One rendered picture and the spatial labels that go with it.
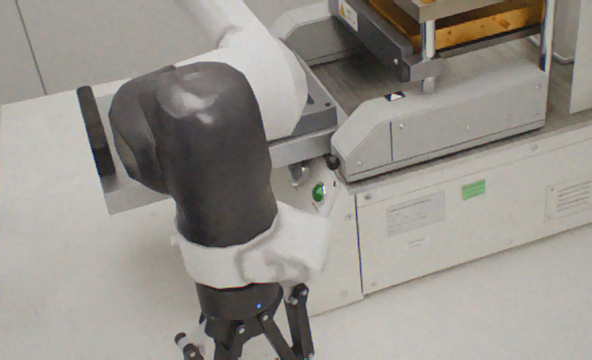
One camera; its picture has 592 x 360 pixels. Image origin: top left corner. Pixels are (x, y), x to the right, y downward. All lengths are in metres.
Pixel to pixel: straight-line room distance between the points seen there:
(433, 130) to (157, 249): 0.44
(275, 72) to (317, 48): 0.42
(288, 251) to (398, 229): 0.32
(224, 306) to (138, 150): 0.16
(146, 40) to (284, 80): 1.80
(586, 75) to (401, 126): 0.24
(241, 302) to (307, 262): 0.08
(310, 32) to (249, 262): 0.52
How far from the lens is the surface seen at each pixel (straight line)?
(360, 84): 1.11
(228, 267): 0.69
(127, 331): 1.06
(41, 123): 1.52
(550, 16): 0.99
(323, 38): 1.15
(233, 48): 0.75
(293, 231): 0.70
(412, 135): 0.93
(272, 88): 0.73
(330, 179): 0.96
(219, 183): 0.63
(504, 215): 1.06
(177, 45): 2.53
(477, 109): 0.95
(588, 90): 1.04
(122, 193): 0.91
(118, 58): 2.53
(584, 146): 1.06
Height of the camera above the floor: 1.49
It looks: 34 degrees down
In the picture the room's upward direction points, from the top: 8 degrees counter-clockwise
